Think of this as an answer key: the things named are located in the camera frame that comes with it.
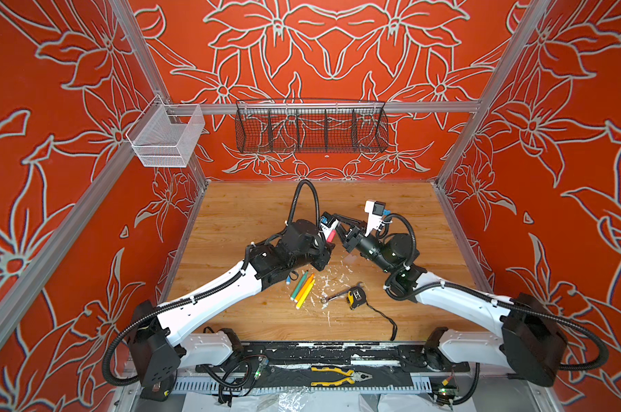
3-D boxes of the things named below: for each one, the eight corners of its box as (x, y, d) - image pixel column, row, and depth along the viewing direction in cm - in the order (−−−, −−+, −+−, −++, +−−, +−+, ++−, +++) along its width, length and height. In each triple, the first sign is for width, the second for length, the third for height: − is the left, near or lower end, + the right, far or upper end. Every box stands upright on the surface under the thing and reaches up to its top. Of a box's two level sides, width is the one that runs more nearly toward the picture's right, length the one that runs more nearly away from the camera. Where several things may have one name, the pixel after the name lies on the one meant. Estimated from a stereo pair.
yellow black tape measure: (347, 309, 84) (348, 305, 81) (345, 291, 88) (347, 287, 85) (365, 309, 84) (367, 305, 81) (362, 291, 88) (364, 287, 85)
